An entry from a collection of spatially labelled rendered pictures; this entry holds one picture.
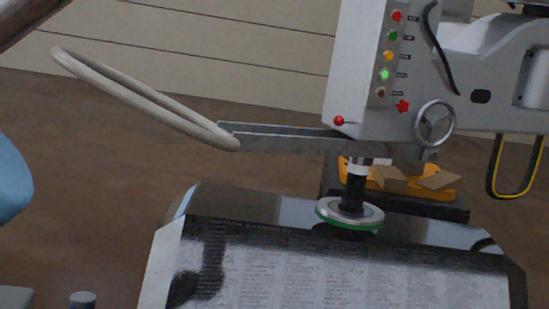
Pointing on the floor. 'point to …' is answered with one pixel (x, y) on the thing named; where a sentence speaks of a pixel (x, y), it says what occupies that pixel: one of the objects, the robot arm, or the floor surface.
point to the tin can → (82, 300)
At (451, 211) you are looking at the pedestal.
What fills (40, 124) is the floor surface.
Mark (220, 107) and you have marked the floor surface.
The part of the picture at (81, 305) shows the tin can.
